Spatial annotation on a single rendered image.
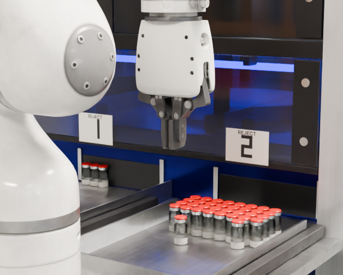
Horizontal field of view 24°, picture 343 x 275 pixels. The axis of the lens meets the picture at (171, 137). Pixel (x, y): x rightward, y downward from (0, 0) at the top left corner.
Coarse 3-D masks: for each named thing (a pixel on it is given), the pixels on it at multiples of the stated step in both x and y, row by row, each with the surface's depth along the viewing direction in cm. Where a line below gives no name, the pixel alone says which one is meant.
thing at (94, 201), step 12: (84, 192) 164; (96, 192) 164; (108, 192) 164; (120, 192) 164; (132, 192) 164; (144, 192) 152; (156, 192) 156; (168, 192) 160; (84, 204) 155; (96, 204) 155; (108, 204) 143; (120, 204) 146; (84, 216) 137; (96, 216) 140
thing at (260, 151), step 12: (228, 132) 142; (240, 132) 141; (252, 132) 139; (264, 132) 138; (228, 144) 142; (240, 144) 141; (252, 144) 140; (264, 144) 138; (228, 156) 143; (240, 156) 141; (252, 156) 140; (264, 156) 139
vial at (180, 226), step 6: (180, 222) 129; (174, 228) 130; (180, 228) 129; (186, 228) 130; (174, 234) 130; (180, 234) 129; (186, 234) 130; (174, 240) 130; (180, 240) 129; (186, 240) 130
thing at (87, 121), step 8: (80, 112) 160; (80, 120) 160; (88, 120) 159; (96, 120) 158; (104, 120) 157; (112, 120) 156; (80, 128) 161; (88, 128) 160; (96, 128) 158; (104, 128) 157; (112, 128) 156; (80, 136) 161; (88, 136) 160; (96, 136) 159; (104, 136) 158; (112, 136) 157; (104, 144) 158; (112, 144) 157
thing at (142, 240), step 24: (144, 216) 138; (168, 216) 144; (96, 240) 127; (120, 240) 132; (144, 240) 132; (168, 240) 132; (192, 240) 132; (96, 264) 114; (120, 264) 112; (144, 264) 121; (168, 264) 121; (192, 264) 121; (216, 264) 121; (240, 264) 114
